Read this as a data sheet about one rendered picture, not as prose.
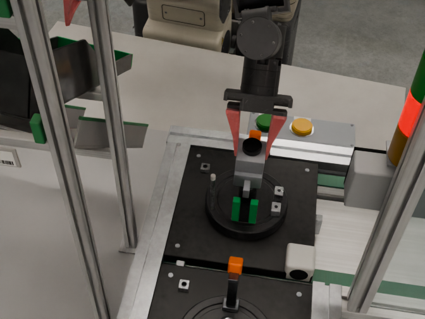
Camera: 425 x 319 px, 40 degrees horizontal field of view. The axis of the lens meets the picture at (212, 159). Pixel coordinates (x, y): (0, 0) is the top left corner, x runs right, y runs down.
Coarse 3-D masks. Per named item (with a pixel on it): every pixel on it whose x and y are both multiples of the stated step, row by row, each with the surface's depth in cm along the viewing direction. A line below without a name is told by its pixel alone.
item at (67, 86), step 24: (0, 48) 79; (72, 48) 71; (0, 72) 65; (24, 72) 64; (72, 72) 73; (96, 72) 80; (120, 72) 87; (0, 96) 66; (24, 96) 65; (72, 96) 75
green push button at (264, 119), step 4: (260, 116) 116; (264, 116) 116; (268, 116) 116; (256, 120) 115; (260, 120) 115; (264, 120) 115; (268, 120) 115; (256, 124) 115; (260, 124) 114; (264, 124) 114; (268, 124) 114; (260, 128) 115; (264, 128) 114; (268, 128) 114
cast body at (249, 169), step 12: (240, 144) 91; (252, 144) 90; (264, 144) 91; (240, 156) 90; (252, 156) 90; (264, 156) 90; (240, 168) 91; (252, 168) 90; (240, 180) 92; (252, 180) 92
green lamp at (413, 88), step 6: (420, 66) 60; (420, 72) 60; (414, 78) 62; (420, 78) 60; (414, 84) 62; (420, 84) 60; (414, 90) 62; (420, 90) 61; (414, 96) 62; (420, 96) 61; (420, 102) 61
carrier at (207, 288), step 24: (168, 264) 93; (168, 288) 90; (192, 288) 90; (216, 288) 90; (240, 288) 90; (264, 288) 91; (288, 288) 91; (168, 312) 88; (192, 312) 85; (216, 312) 86; (240, 312) 86; (264, 312) 88; (288, 312) 88
